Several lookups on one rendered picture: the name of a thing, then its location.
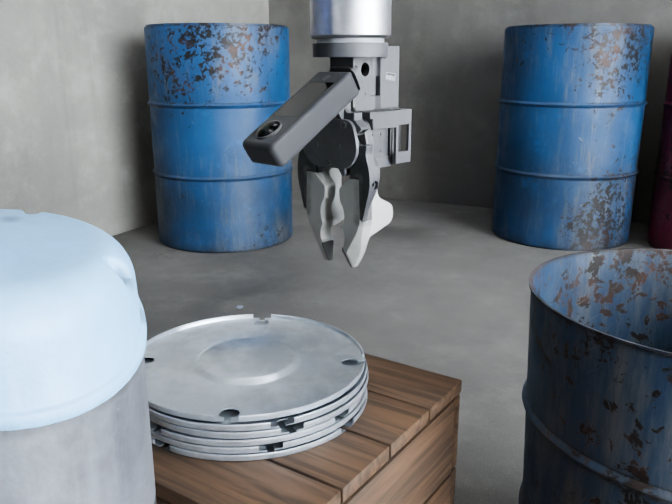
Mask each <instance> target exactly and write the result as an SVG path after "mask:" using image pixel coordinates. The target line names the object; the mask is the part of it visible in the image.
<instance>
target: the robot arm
mask: <svg viewBox="0 0 672 504"><path fill-rule="evenodd" d="M391 4H392V0H310V36H311V37H312V38H313V39H317V43H312V50H313V57H330V70H329V72H318V73H317V74H316V75H315V76H314V77H313V78H311V79H310V80H309V81H308V82H307V83H306V84H305V85H304V86H303V87H302V88H300V89H299V90H298V91H297V92H296V93H295V94H294V95H293V96H292V97H291V98H290V99H288V100H287V101H286V102H285V103H284V104H283V105H282V106H281V107H280V108H279V109H277V110H276V111H275V112H274V113H273V114H272V115H271V116H270V117H269V118H268V119H267V120H265V121H264V122H263V123H262V124H261V125H260V126H259V127H258V128H257V129H256V130H254V131H253V132H252V133H251V134H250V135H249V136H248V137H247V138H246V139H245V140H244V141H243V148H244V149H245V151H246V153H247V154H248V156H249V158H250V159H251V161H252V162H254V163H260V164H266V165H272V166H278V167H283V166H285V165H286V164H287V163H288V162H289V161H290V160H291V159H292V158H293V157H294V156H295V155H296V154H297V153H298V152H299V151H300V152H299V157H298V180H299V185H300V190H301V195H302V200H303V205H304V208H305V209H307V215H308V219H309V222H310V225H311V227H312V230H313V232H314V235H315V237H316V239H317V242H318V244H319V246H320V249H321V251H322V253H323V256H324V258H325V259H326V260H328V261H330V260H333V245H334V240H333V237H332V232H331V228H332V227H333V226H334V225H336V224H337V223H339V222H340V221H342V220H343V219H344V223H343V226H342V229H343V232H344V245H343V248H342V251H343V253H344V255H345V257H346V259H347V261H348V263H349V265H350V266H351V267H357V266H358V264H359V263H360V261H361V259H362V257H363V255H364V253H365V250H366V247H367V243H368V240H369V237H370V236H372V235H373V234H375V233H376V232H378V231H379V230H380V229H382V228H383V227H385V226H386V225H388V224H389V223H390V222H391V220H392V217H393V208H392V205H391V204H390V203H389V202H387V201H385V200H383V199H381V198H380V197H379V196H378V191H377V189H378V185H379V180H380V168H382V167H388V166H390V164H399V163H404V162H410V155H411V114H412V109H404V108H399V107H398V90H399V46H388V43H384V39H387V38H389V37H390V36H391ZM404 124H407V130H406V151H401V125H404ZM341 175H342V176H347V175H349V177H350V179H348V180H347V181H346V182H345V183H344V184H343V185H342V186H341ZM146 342H147V324H146V318H145V313H144V309H143V306H142V304H141V301H140V299H139V297H138V292H137V285H136V277H135V272H134V268H133V265H132V262H131V260H130V258H129V256H128V254H127V253H126V251H125V250H124V248H123V247H122V246H121V245H120V244H119V243H118V242H117V241H116V240H115V239H114V238H113V237H112V236H110V235H109V234H108V233H106V232H105V231H103V230H101V229H99V228H97V227H95V226H93V225H91V224H89V223H86V222H83V221H81V220H78V219H74V218H71V217H67V216H63V215H58V214H52V213H46V212H41V213H38V214H25V212H24V211H22V210H14V209H0V504H157V501H156V488H155V477H154V465H153V453H152V441H151V429H150V418H149V406H148V394H147V382H146V370H145V358H144V353H145V348H146Z"/></svg>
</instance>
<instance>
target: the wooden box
mask: <svg viewBox="0 0 672 504"><path fill-rule="evenodd" d="M364 356H365V358H366V361H367V367H368V383H367V403H366V406H365V408H364V410H363V412H362V414H361V416H360V417H359V418H358V420H357V421H356V422H355V423H354V424H353V425H352V426H351V427H350V428H347V427H344V425H342V426H341V427H339V428H342V429H345V430H346V431H345V432H343V433H342V434H340V435H339V436H337V437H335V438H333V439H332V440H330V441H328V442H326V443H323V444H321V445H319V446H316V447H314V448H311V449H308V450H305V451H302V452H298V453H295V454H291V455H286V456H282V457H276V458H270V459H262V460H252V461H216V460H206V459H199V458H193V457H188V456H184V455H180V454H177V453H174V452H171V451H168V450H165V449H164V448H165V447H167V446H169V445H170V444H168V443H165V445H163V446H161V447H159V446H157V445H155V444H153V443H152V453H153V465H154V477H155V488H156V501H157V504H454V495H455V477H456V467H454V466H455V465H456V459H457V441H458V423H459V405H460V395H459V393H460V392H461V386H462V380H460V379H456V378H452V377H449V376H445V375H441V374H438V373H434V372H431V371H427V370H423V369H420V368H416V367H412V366H409V365H405V364H402V363H398V362H394V361H391V360H387V359H383V358H380V357H376V356H372V355H369V354H365V353H364ZM339 428H338V429H339Z"/></svg>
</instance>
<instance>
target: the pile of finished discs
mask: <svg viewBox="0 0 672 504"><path fill-rule="evenodd" d="M364 359H365V361H364V362H365V368H364V371H363V373H362V375H361V377H360V379H359V380H358V381H357V383H356V384H355V385H354V386H353V387H352V388H351V389H349V390H348V391H347V392H346V393H344V394H343V395H341V396H340V397H338V398H336V399H334V400H332V401H331V402H328V403H326V404H324V405H322V406H319V407H317V408H314V409H311V410H308V411H305V412H301V413H298V414H294V415H290V416H285V417H280V418H274V419H268V420H260V421H248V422H230V420H231V417H236V416H238V415H239V414H240V412H239V411H238V410H235V409H227V410H223V411H222V412H220V413H219V416H220V417H224V420H223V422H212V421H201V420H193V419H187V418H182V417H178V416H174V415H170V414H167V413H164V412H161V411H158V410H156V409H154V408H151V407H149V418H150V429H151V441H152V443H153V444H155V445H157V446H159V447H161V446H163V445H165V443H168V444H170V445H169V446H167V447H165V448H164V449H165V450H168V451H171V452H174V453H177V454H180V455H184V456H188V457H193V458H199V459H206V460H216V461H252V460H262V459H270V458H276V457H282V456H286V455H291V454H295V453H298V452H302V451H305V450H308V449H311V448H314V447H316V446H319V445H321V444H323V443H326V442H328V441H330V440H332V439H333V438H335V437H337V436H339V435H340V434H342V433H343V432H345V431H346V430H345V429H342V428H339V427H341V426H342V425H344V427H347V428H350V427H351V426H352V425H353V424H354V423H355V422H356V421H357V420H358V418H359V417H360V416H361V414H362V412H363V410H364V408H365V406H366V403H367V383H368V367H367V361H366V358H365V356H364ZM364 362H358V361H356V360H345V361H343V362H341V363H342V364H343V365H346V366H355V365H358V364H362V363H364ZM338 428H339V429H338ZM171 445H173V446H171Z"/></svg>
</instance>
